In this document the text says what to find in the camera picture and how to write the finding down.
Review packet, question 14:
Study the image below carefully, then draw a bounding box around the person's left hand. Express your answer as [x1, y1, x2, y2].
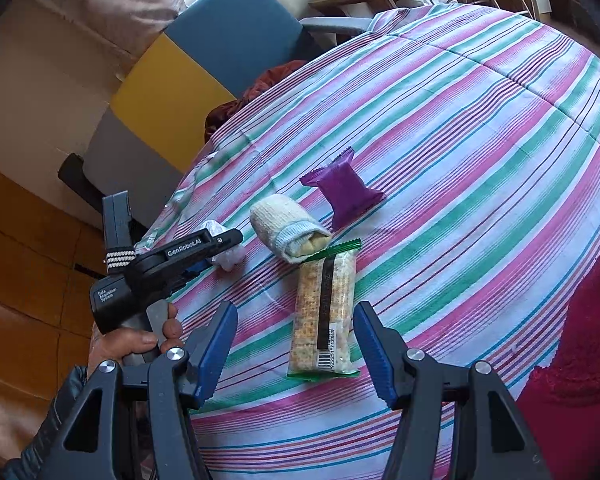
[87, 303, 185, 369]

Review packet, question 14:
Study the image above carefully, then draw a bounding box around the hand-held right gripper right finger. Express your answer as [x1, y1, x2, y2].
[352, 301, 556, 480]

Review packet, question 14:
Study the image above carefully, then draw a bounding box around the plain purple snack packet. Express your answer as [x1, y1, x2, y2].
[300, 146, 384, 232]

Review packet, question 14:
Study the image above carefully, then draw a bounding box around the dark red garment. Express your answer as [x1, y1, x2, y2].
[204, 59, 308, 143]

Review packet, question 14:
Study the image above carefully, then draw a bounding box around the green clear cracker packet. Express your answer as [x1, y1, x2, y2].
[286, 239, 364, 380]

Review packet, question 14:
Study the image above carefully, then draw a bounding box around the striped tablecloth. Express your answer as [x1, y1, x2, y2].
[135, 2, 600, 480]

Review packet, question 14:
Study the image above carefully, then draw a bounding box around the person's left forearm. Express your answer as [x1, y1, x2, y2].
[0, 364, 89, 480]

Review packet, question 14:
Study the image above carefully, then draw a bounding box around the white plastic wrap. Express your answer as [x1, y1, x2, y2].
[203, 219, 246, 272]

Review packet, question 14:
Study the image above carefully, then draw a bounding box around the pink curtain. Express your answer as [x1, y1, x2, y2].
[22, 0, 188, 61]

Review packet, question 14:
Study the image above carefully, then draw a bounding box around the rolled white sock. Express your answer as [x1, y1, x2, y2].
[249, 194, 332, 264]

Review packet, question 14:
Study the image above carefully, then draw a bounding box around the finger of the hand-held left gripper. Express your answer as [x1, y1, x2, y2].
[180, 228, 245, 282]

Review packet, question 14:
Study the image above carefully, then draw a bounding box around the red blanket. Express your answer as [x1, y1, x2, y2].
[517, 220, 600, 480]

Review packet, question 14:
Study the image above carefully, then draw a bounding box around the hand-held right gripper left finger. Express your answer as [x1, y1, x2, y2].
[27, 301, 239, 480]

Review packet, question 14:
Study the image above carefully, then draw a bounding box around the blue yellow grey chair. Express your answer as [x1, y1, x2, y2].
[57, 0, 376, 226]

